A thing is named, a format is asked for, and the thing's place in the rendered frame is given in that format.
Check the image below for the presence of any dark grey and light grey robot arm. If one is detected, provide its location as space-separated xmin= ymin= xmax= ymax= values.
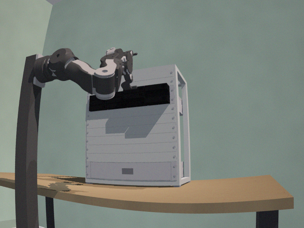
xmin=33 ymin=47 xmax=126 ymax=100

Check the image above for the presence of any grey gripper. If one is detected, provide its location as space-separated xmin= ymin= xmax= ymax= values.
xmin=121 ymin=50 xmax=138 ymax=90

